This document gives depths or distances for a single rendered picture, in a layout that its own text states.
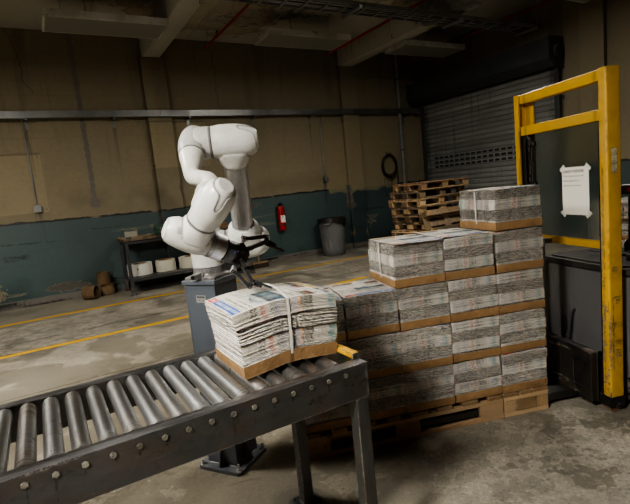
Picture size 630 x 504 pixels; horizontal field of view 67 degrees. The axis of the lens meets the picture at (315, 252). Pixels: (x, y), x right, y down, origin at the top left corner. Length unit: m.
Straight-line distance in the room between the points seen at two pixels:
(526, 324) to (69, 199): 7.25
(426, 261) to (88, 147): 6.97
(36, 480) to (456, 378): 2.06
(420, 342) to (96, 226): 6.83
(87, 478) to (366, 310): 1.54
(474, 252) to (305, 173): 7.47
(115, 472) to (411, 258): 1.70
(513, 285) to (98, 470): 2.20
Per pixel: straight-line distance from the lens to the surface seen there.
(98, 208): 8.66
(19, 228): 8.61
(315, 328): 1.68
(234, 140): 1.98
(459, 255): 2.64
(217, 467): 2.74
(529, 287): 2.90
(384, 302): 2.51
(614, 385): 3.16
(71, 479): 1.42
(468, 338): 2.77
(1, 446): 1.60
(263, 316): 1.57
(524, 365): 3.01
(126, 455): 1.42
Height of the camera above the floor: 1.39
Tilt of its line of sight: 8 degrees down
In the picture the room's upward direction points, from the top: 6 degrees counter-clockwise
